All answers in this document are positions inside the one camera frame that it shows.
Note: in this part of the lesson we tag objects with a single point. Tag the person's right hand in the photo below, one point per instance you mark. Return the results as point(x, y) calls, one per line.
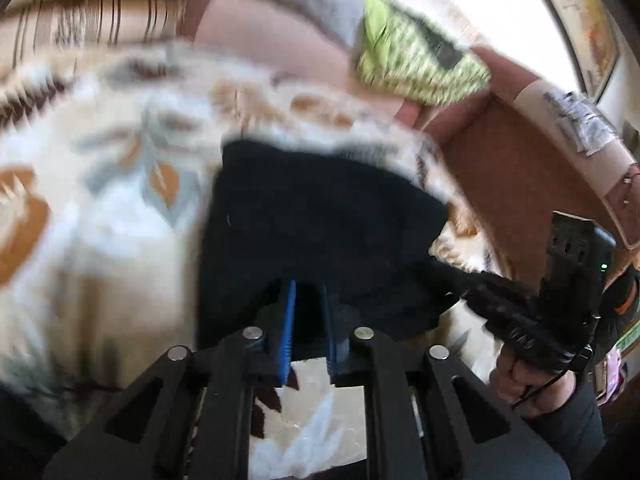
point(537, 385)

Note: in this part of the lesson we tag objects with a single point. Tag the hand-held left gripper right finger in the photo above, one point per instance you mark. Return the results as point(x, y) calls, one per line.
point(334, 335)

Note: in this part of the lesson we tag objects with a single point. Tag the black pants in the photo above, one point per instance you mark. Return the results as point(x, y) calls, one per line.
point(320, 220)

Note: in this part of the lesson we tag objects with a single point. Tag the green patterned cloth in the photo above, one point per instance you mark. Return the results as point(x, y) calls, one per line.
point(415, 60)

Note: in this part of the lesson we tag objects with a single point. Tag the leaf-print plush blanket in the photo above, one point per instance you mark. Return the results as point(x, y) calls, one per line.
point(100, 240)

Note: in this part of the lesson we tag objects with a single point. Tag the person's right forearm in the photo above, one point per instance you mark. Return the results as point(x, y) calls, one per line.
point(570, 435)

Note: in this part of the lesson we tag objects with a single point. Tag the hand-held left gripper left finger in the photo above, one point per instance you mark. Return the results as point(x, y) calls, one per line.
point(287, 330)

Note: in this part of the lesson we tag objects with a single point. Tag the striped beige cushion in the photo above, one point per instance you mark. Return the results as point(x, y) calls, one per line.
point(90, 15)

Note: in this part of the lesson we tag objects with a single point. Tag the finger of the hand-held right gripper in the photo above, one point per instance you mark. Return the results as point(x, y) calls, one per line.
point(465, 280)

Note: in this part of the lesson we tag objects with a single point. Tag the framed wall picture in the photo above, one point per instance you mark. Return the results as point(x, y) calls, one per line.
point(585, 25)

